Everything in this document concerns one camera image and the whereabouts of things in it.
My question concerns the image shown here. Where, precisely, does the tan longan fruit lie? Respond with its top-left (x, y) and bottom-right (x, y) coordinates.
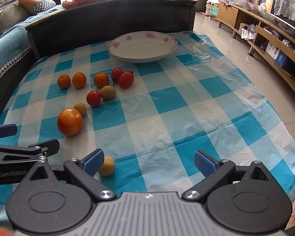
top-left (98, 156), bottom-right (115, 177)

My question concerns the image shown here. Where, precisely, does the large orange-red tomato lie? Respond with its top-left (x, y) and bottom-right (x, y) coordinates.
top-left (57, 108), bottom-right (83, 136)

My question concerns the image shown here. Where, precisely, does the small tan longan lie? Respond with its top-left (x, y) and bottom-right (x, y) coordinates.
top-left (73, 102), bottom-right (87, 117)

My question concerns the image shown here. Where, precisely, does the red cherry tomato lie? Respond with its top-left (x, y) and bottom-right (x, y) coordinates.
top-left (86, 91), bottom-right (101, 107)
top-left (118, 71), bottom-right (134, 89)
top-left (111, 68), bottom-right (124, 83)

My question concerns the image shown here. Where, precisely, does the small orange far left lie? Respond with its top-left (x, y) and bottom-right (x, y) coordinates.
top-left (57, 74), bottom-right (71, 89)

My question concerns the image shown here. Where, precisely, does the small orange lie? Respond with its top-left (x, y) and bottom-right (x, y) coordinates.
top-left (93, 72), bottom-right (110, 89)
top-left (72, 72), bottom-right (87, 89)
top-left (57, 74), bottom-right (71, 89)

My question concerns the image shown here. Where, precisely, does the blue white checkered tablecloth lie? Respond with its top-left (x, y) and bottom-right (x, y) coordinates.
top-left (0, 32), bottom-right (295, 199)

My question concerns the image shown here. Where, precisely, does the greenish tan longan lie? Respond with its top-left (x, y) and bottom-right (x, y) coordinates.
top-left (100, 85), bottom-right (116, 100)

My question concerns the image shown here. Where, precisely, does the red cherry tomato rear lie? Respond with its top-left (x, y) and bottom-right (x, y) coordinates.
top-left (111, 68), bottom-right (124, 83)

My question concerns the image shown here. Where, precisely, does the red cherry tomato front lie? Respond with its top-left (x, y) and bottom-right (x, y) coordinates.
top-left (118, 71), bottom-right (134, 89)

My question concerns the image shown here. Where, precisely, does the dark wooden coffee table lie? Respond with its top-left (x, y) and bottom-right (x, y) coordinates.
top-left (25, 0), bottom-right (197, 59)

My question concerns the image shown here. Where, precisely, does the orange patterned cushion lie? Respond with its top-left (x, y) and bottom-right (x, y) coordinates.
top-left (18, 0), bottom-right (60, 15)

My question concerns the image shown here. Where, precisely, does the white floral porcelain bowl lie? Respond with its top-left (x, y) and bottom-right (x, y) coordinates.
top-left (108, 31), bottom-right (178, 63)

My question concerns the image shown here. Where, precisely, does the long wooden TV cabinet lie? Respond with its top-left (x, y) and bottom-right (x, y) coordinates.
top-left (217, 2), bottom-right (295, 92)

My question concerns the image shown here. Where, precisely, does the white plastic drawer unit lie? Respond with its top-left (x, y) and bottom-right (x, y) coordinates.
top-left (205, 0), bottom-right (219, 18)

